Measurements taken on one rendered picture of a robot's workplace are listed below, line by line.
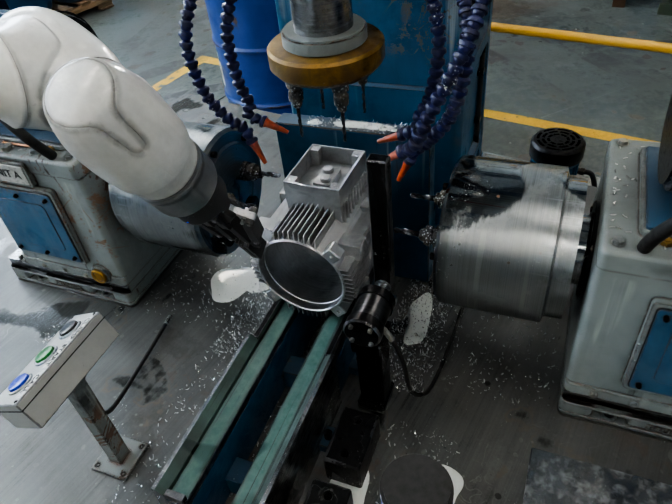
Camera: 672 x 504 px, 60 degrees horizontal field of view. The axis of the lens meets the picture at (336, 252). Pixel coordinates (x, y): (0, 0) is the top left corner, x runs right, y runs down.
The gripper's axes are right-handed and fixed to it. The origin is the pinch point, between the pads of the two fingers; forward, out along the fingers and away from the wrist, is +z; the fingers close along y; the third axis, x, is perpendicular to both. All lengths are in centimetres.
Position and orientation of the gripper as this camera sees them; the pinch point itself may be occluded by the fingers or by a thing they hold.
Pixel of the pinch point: (251, 242)
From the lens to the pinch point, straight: 91.9
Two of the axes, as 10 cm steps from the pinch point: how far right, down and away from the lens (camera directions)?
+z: 2.6, 3.3, 9.1
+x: -2.6, 9.3, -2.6
